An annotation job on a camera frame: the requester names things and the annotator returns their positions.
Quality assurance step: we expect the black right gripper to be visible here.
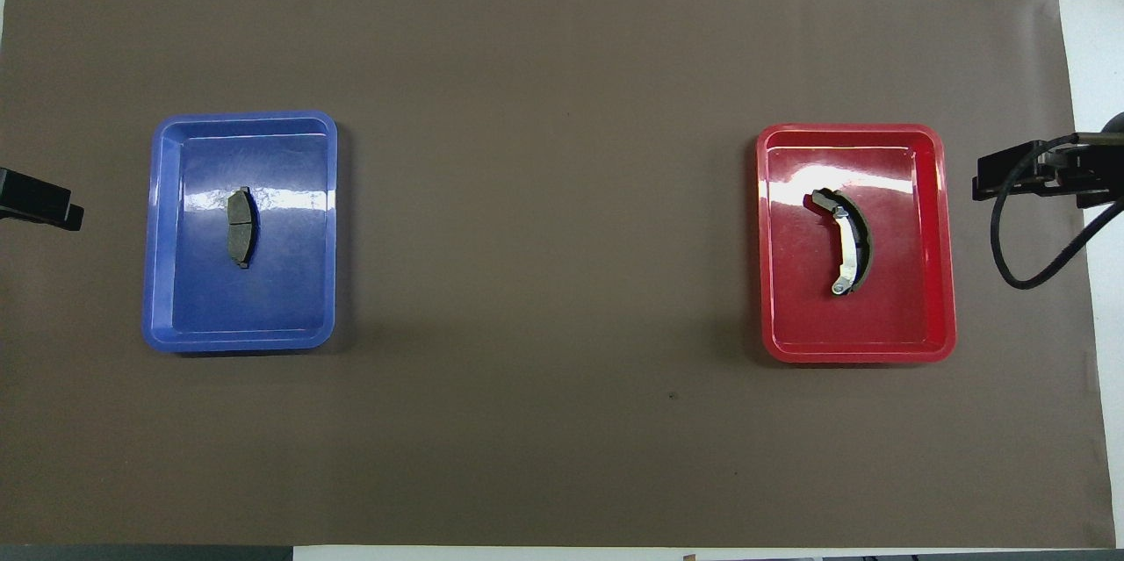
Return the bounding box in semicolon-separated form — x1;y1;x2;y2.
972;133;1124;209

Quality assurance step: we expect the curved brake shoe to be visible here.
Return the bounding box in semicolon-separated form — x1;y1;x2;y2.
810;189;874;297

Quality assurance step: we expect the dark brake pad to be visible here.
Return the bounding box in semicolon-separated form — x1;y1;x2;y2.
227;186;256;270

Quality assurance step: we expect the red plastic tray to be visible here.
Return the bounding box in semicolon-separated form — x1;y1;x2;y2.
756;123;957;364

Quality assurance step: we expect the blue plastic tray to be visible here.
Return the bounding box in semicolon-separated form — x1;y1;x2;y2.
142;111;339;354

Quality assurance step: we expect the brown table mat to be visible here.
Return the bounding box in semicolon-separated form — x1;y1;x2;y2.
0;0;1116;549

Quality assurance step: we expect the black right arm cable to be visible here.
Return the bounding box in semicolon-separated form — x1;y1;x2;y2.
991;133;1124;290

